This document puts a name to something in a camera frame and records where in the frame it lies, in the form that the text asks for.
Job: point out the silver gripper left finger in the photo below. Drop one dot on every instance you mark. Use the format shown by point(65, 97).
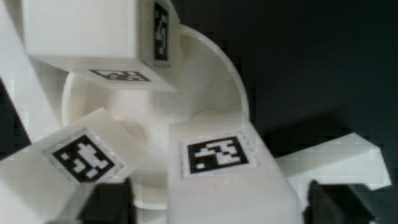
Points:
point(108, 208)

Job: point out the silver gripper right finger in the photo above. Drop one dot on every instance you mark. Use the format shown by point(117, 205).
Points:
point(334, 205)

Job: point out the white stool leg tagged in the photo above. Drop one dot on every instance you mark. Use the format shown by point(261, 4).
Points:
point(88, 153)

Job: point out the white stool leg with peg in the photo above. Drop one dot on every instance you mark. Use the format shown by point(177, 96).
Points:
point(225, 185)

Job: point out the white round stool seat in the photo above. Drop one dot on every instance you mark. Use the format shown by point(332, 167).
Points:
point(147, 110)

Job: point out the white stool leg block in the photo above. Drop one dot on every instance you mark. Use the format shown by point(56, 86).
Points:
point(106, 39)

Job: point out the white L-shaped fence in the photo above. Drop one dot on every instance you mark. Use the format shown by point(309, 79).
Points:
point(339, 162)

